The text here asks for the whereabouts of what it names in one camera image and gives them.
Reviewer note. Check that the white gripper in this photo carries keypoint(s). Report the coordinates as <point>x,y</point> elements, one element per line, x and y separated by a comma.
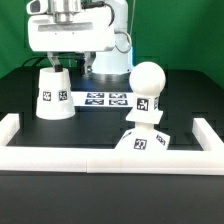
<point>89,32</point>

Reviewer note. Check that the white lamp shade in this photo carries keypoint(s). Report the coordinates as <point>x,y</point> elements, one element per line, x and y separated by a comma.
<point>54,101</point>

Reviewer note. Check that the white lamp bulb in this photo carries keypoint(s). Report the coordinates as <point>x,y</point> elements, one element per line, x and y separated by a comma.
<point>147,80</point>

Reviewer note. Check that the white lamp base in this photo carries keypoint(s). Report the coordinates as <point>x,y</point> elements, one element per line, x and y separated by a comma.
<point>143,136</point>

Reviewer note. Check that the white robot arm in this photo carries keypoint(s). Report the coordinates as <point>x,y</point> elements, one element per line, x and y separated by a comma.
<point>108,65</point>

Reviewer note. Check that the white fiducial marker sheet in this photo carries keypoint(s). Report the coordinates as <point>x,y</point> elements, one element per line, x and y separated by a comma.
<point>103,99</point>

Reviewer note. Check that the white U-shaped border frame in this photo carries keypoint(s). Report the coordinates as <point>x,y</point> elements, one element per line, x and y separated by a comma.
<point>208,161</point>

